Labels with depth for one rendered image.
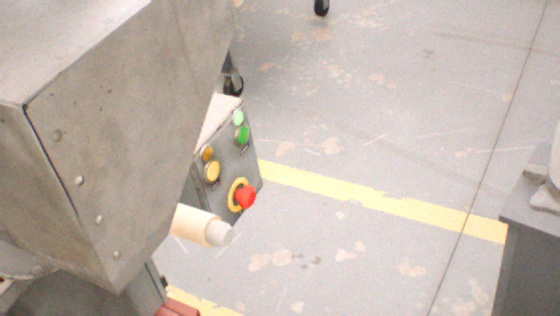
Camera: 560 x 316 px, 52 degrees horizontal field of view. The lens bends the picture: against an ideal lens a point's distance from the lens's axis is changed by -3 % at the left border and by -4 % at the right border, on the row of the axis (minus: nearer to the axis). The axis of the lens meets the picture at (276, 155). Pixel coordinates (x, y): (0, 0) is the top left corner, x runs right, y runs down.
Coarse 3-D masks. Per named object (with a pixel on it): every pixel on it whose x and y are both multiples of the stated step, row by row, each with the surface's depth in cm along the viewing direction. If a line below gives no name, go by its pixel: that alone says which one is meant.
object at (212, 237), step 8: (208, 224) 55; (216, 224) 55; (224, 224) 55; (208, 232) 55; (216, 232) 55; (224, 232) 55; (232, 232) 56; (208, 240) 55; (216, 240) 55; (224, 240) 55
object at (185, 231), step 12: (180, 204) 58; (180, 216) 56; (192, 216) 56; (204, 216) 56; (216, 216) 56; (180, 228) 56; (192, 228) 55; (204, 228) 55; (192, 240) 56; (204, 240) 55
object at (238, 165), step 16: (224, 96) 96; (208, 112) 94; (224, 112) 93; (208, 128) 90; (224, 128) 91; (224, 144) 92; (240, 144) 96; (192, 160) 86; (224, 160) 93; (240, 160) 98; (256, 160) 103; (192, 176) 88; (224, 176) 94; (240, 176) 99; (256, 176) 104; (192, 192) 91; (208, 192) 91; (224, 192) 96; (256, 192) 105; (208, 208) 93; (224, 208) 97; (240, 208) 101
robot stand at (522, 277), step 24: (552, 144) 136; (528, 192) 126; (504, 216) 122; (528, 216) 121; (552, 216) 120; (528, 240) 124; (552, 240) 118; (504, 264) 136; (528, 264) 128; (552, 264) 123; (504, 288) 139; (528, 288) 133; (552, 288) 128; (504, 312) 143; (528, 312) 138; (552, 312) 132
